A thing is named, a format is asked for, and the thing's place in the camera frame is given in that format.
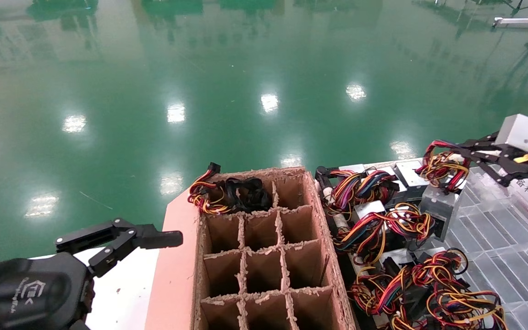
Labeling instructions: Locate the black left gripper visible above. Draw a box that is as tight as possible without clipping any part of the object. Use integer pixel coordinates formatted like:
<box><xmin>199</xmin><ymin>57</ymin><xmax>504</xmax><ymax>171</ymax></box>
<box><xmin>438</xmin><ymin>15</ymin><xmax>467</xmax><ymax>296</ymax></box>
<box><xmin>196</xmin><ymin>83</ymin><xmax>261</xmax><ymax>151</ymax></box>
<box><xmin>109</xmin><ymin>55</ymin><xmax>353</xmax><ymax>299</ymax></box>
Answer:
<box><xmin>0</xmin><ymin>252</ymin><xmax>96</xmax><ymax>330</ymax></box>

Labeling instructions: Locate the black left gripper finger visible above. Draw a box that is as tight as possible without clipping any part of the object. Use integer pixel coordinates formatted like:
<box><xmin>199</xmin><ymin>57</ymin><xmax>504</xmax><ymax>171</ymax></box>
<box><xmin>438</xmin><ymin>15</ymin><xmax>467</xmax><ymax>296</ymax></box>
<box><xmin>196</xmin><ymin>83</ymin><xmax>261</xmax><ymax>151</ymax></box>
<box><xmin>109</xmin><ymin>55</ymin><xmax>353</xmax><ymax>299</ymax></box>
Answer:
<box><xmin>55</xmin><ymin>219</ymin><xmax>184</xmax><ymax>278</ymax></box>

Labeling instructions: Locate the pink foam board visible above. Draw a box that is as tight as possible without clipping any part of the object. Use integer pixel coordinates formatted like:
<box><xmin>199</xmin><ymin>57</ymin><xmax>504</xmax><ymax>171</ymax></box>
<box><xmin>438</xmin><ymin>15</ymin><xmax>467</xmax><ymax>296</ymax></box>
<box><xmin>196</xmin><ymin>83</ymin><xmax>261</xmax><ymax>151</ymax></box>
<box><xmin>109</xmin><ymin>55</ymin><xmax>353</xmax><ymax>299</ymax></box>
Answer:
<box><xmin>145</xmin><ymin>188</ymin><xmax>200</xmax><ymax>330</ymax></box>

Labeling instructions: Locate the brown cardboard divider box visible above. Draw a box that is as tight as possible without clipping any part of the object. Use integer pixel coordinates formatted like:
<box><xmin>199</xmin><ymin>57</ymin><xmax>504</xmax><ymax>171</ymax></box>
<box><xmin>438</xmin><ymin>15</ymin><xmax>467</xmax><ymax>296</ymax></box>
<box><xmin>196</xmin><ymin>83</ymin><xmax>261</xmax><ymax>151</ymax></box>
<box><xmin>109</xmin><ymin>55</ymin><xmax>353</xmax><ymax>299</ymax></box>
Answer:
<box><xmin>192</xmin><ymin>166</ymin><xmax>358</xmax><ymax>330</ymax></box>

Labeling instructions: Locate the clear acrylic divider tray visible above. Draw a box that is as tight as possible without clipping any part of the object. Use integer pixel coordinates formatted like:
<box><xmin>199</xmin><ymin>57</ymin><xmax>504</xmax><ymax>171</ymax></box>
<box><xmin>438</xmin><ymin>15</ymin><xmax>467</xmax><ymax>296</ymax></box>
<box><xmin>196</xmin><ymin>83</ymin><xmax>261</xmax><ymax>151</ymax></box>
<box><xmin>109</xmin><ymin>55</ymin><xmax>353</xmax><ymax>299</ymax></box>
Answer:
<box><xmin>443</xmin><ymin>165</ymin><xmax>528</xmax><ymax>330</ymax></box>

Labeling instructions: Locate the white wheeled equipment stand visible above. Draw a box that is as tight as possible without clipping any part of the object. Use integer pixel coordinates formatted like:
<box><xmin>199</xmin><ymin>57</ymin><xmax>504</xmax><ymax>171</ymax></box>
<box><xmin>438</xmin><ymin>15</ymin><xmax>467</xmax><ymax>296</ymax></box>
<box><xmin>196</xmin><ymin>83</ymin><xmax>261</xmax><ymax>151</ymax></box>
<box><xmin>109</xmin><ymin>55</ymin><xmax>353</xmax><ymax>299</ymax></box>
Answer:
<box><xmin>493</xmin><ymin>14</ymin><xmax>528</xmax><ymax>30</ymax></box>

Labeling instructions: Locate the power supply with purple cables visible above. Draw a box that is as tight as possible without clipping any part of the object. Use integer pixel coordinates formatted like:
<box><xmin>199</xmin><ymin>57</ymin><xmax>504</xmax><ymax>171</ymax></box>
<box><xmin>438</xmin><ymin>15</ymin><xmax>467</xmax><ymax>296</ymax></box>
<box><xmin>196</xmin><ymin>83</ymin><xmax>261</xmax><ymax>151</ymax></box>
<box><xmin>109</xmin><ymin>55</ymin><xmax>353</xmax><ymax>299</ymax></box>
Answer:
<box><xmin>315</xmin><ymin>165</ymin><xmax>400</xmax><ymax>218</ymax></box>

